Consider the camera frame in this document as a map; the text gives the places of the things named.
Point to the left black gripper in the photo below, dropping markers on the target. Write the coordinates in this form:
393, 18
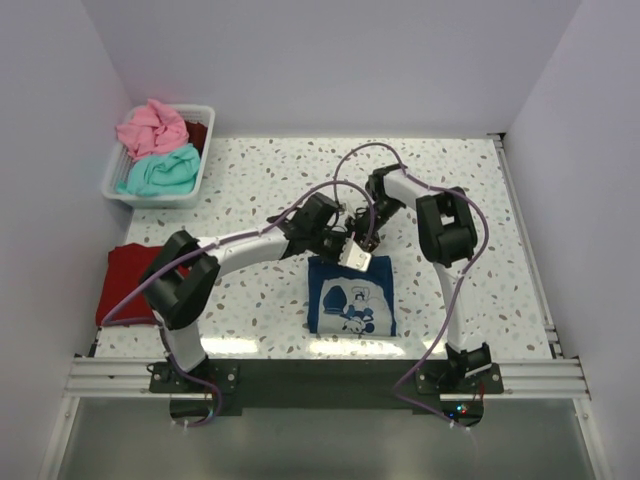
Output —
342, 237

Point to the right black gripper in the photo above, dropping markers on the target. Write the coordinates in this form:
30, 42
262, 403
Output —
353, 223

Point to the dark blue t shirt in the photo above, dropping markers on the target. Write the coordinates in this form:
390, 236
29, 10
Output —
343, 301

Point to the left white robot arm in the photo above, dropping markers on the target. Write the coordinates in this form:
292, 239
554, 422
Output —
179, 281

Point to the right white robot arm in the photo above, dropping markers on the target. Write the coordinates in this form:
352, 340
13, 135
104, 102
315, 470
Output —
452, 234

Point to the teal t shirt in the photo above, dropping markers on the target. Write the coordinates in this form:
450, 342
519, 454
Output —
160, 175

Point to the dark red t shirt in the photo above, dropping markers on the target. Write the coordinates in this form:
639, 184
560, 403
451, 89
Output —
197, 135

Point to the white plastic laundry basket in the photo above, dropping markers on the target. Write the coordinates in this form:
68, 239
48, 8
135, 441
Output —
120, 164

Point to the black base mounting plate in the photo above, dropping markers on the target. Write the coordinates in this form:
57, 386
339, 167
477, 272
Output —
228, 387

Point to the folded red t shirt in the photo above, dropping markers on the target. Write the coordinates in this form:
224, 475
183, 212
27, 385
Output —
126, 265

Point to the pink t shirt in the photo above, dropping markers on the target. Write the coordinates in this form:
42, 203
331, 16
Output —
154, 129

